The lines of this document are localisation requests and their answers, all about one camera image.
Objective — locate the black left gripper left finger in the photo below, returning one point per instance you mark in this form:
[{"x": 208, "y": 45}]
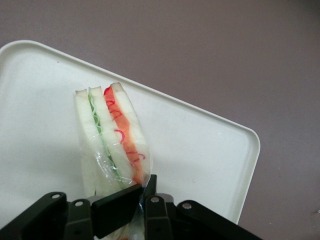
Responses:
[{"x": 112, "y": 210}]

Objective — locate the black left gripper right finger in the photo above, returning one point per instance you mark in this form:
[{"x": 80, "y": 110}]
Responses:
[{"x": 160, "y": 217}]

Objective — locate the triangular sandwich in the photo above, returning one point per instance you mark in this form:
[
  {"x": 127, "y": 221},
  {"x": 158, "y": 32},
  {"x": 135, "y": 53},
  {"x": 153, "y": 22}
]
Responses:
[{"x": 110, "y": 140}]

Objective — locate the cream plastic tray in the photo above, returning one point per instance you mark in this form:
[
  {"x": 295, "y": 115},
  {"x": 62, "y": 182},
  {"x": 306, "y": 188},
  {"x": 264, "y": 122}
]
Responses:
[{"x": 200, "y": 162}]

